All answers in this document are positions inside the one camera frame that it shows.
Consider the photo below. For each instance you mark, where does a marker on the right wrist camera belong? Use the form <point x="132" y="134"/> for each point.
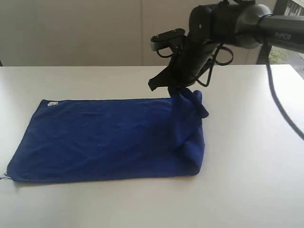
<point x="169" y="39"/>

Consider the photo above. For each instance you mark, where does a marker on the blue microfiber cloth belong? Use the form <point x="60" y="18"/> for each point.
<point x="97" y="140"/>

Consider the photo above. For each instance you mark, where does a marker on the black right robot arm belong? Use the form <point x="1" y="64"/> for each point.
<point x="215" y="27"/>

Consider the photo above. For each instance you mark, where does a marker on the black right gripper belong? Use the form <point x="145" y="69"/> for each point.
<point x="194" y="59"/>

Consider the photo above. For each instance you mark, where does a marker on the black window frame post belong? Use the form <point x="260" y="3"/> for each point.
<point x="278" y="8"/>

